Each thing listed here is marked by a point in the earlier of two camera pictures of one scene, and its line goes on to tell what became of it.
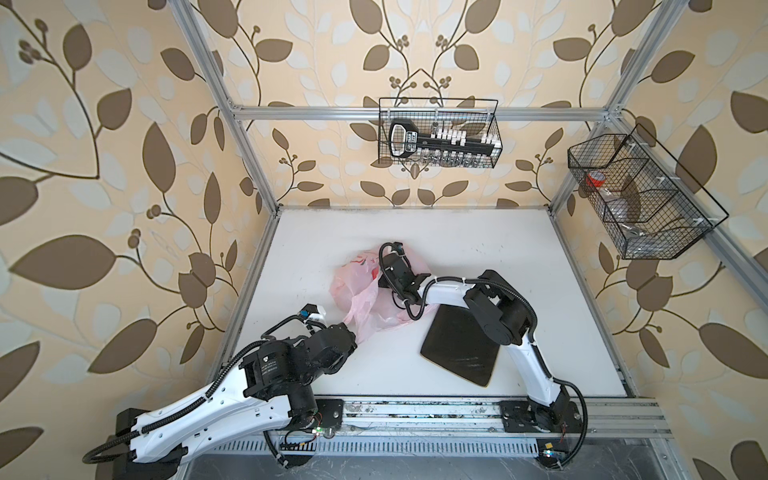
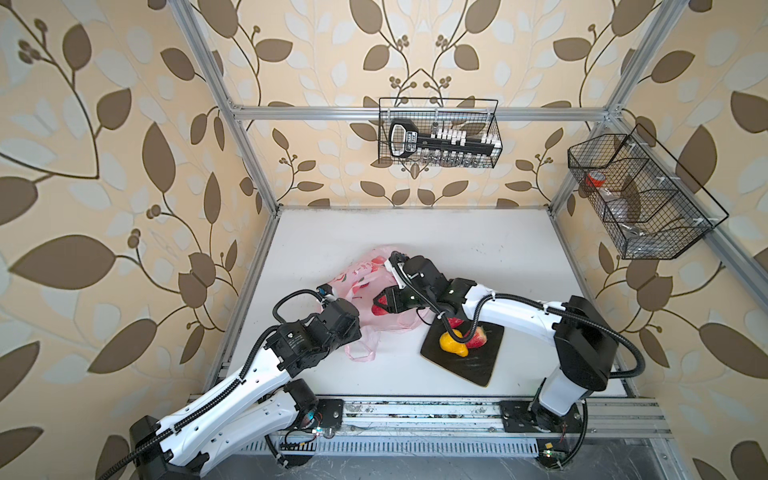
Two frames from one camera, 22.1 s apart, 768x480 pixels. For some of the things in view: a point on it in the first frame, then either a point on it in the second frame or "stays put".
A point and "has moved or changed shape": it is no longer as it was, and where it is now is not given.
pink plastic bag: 416,262 has moved or changed shape
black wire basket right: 649,205 stays put
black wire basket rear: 439,132 stays put
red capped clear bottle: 595,179 stays put
